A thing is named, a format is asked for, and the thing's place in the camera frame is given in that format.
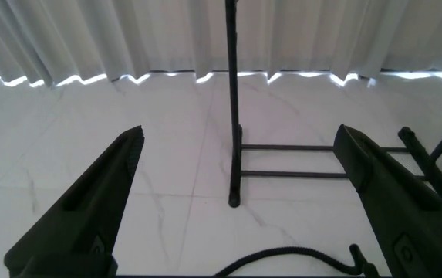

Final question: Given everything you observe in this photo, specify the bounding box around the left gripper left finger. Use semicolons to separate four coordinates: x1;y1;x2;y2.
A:
3;125;145;277

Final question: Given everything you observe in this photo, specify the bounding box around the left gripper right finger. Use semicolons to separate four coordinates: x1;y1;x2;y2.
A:
332;124;442;277

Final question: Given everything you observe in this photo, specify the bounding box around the black clothes rack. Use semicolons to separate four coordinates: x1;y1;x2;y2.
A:
224;0;442;215

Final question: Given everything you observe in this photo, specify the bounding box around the white curtain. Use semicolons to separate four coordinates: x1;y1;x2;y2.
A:
0;0;442;89

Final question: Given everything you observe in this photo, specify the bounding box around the black cable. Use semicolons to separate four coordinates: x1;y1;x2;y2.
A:
213;243;382;277

